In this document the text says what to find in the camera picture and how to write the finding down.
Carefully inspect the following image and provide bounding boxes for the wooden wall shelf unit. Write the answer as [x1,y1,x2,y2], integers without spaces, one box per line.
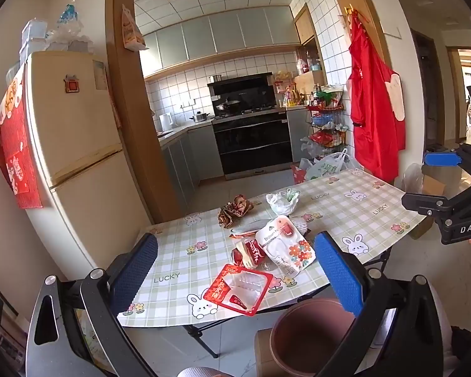
[294,3,327,87]

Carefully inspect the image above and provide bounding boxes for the light wooden doorway frame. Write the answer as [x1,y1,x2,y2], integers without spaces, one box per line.
[445,45,471,144]

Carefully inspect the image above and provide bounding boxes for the pink plastic bin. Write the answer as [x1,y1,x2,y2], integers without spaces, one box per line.
[269,298,358,377]

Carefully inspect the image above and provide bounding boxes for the hanging printed paper bag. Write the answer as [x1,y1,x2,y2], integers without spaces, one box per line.
[120,4,150,52]

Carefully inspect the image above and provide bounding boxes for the crushed red soda can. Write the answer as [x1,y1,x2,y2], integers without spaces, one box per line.
[231,239,268,270]

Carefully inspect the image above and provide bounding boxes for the wooden door frame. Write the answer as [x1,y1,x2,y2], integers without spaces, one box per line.
[104,0,395,224]

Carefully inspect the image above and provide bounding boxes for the pale paper label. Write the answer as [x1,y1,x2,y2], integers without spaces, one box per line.
[93,60,108,90]

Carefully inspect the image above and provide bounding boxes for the grey kitchen base cabinets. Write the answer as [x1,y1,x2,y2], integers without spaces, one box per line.
[157,106,311,207]

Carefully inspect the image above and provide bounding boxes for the grey upper kitchen cabinets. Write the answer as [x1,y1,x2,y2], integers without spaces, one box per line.
[139,6,302,75]

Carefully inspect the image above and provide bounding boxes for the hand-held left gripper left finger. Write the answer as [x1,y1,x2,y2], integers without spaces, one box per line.
[25,232,160,377]

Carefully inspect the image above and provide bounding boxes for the person's left leg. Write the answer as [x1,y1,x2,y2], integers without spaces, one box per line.
[176,364,222,377]

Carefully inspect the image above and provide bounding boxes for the colourful food packages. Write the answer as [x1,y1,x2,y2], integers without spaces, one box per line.
[274,71,297,107]

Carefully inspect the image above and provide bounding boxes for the person's leg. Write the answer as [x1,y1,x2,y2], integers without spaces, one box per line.
[176,364,222,377]
[430,283,458,377]

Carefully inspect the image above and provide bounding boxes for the clear plastic bag bundle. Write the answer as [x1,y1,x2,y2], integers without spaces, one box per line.
[45,4,95,53]

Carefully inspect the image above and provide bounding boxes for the person's right leg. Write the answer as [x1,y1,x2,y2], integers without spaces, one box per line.
[430,283,458,377]

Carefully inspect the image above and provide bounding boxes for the red clear blister package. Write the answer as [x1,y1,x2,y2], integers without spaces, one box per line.
[201,263,274,317]

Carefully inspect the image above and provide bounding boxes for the brown cardboard box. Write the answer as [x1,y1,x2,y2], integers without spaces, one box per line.
[254,328,287,377]

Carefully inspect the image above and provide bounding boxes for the black range hood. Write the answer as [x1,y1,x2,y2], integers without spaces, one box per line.
[207,72,274,97]

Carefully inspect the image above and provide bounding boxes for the open cardboard carton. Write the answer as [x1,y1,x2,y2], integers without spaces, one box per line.
[408,165,471,240]

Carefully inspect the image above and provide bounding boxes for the red apron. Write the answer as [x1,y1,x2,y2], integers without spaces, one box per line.
[347,12,407,183]

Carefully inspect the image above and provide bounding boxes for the jars and oil bottles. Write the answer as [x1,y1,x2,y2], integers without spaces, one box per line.
[296,50,323,74]

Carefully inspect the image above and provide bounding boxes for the row of condiment bottles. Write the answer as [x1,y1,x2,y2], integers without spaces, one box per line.
[298,84,326,107]

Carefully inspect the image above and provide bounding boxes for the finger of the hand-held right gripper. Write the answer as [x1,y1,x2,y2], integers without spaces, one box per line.
[424,143,471,183]
[401,181,471,221]

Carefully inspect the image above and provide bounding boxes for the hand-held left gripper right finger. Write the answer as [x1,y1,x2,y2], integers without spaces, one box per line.
[313,231,454,377]

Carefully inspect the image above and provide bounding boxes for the white plastic storage boxes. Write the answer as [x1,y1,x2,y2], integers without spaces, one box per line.
[19,19,50,67]

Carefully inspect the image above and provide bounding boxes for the green packaged goods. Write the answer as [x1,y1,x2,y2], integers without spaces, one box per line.
[318,86,344,108]

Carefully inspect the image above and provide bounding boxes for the small wooden fork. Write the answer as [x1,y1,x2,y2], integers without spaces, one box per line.
[235,239,257,271]

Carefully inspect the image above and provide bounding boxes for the dark wooden door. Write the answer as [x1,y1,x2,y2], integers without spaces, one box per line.
[410,29,440,150]

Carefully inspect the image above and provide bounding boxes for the plaid bunny tablecloth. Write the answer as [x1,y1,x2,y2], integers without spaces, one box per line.
[117,168,440,327]

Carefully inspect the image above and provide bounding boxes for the red printed cloth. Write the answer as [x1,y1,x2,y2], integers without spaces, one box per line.
[0,65,44,210]

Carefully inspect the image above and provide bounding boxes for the black wire storage rack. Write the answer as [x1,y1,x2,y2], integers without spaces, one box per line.
[300,84,348,166]

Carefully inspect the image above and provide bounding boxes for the white flower print pouch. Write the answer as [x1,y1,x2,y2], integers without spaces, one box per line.
[254,215,317,279]

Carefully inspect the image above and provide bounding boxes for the white green print plastic bag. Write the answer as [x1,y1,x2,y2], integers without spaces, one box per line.
[304,149,348,181]

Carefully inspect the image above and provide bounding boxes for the red plastic bag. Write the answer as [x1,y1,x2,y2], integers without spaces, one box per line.
[290,164,309,184]

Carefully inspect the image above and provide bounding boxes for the red gold wrapper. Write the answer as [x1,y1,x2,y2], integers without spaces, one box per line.
[218,194,257,229]

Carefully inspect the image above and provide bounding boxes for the cream refrigerator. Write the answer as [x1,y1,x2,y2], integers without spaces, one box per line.
[19,50,154,283]

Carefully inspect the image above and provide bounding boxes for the black stove oven unit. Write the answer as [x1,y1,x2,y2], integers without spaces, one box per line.
[211,106,293,177]

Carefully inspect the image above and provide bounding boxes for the red snack packets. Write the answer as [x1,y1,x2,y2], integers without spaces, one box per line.
[309,130,340,146]

